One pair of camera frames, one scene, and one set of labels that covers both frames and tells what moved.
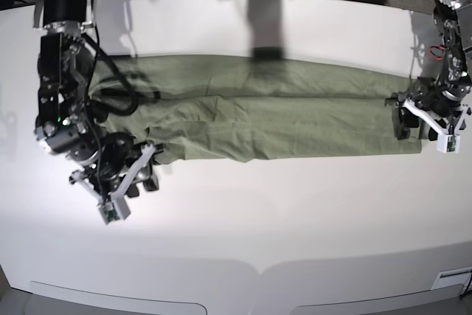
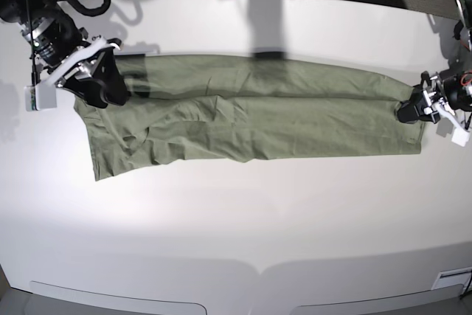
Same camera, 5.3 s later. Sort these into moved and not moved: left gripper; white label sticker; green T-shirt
Moved: left gripper
Not moved: green T-shirt; white label sticker
